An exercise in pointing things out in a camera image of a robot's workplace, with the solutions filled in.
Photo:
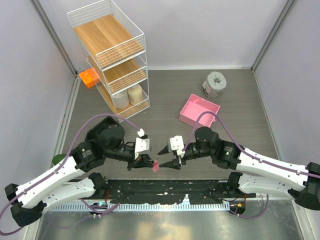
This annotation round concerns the white toilet paper roll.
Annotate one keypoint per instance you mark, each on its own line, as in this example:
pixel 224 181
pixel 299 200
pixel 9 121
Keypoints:
pixel 121 100

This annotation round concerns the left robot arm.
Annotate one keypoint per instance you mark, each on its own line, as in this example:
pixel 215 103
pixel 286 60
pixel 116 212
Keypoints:
pixel 30 200

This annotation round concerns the green lime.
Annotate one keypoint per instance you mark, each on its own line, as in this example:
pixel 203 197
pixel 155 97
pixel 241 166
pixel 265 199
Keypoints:
pixel 58 158

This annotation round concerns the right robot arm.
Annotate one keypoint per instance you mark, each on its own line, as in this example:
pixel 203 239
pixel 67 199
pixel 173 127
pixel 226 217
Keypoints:
pixel 251 172

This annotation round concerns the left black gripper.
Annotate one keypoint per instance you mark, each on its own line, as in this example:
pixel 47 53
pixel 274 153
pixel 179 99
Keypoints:
pixel 143 160

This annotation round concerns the white wire shelf rack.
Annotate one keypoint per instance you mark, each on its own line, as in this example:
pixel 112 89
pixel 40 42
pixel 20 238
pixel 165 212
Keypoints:
pixel 116 48

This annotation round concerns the pink plastic box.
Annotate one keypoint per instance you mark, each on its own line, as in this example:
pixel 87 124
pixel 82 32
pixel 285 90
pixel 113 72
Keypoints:
pixel 195 106

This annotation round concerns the cream lotion bottle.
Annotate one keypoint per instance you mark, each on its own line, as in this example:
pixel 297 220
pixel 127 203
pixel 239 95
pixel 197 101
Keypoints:
pixel 135 94

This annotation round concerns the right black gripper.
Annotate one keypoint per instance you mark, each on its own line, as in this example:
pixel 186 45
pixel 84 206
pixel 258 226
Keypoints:
pixel 175 163

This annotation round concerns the grey wrapped paper roll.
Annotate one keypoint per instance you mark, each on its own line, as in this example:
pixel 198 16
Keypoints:
pixel 214 85

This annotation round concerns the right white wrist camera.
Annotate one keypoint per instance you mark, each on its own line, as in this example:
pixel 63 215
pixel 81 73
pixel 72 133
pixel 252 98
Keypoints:
pixel 176 144

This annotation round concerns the orange plastic crate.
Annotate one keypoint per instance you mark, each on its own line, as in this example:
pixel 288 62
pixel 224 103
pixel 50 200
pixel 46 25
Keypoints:
pixel 89 77

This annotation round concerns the white slotted cable duct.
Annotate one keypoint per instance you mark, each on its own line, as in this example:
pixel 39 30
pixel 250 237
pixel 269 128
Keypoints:
pixel 185 206

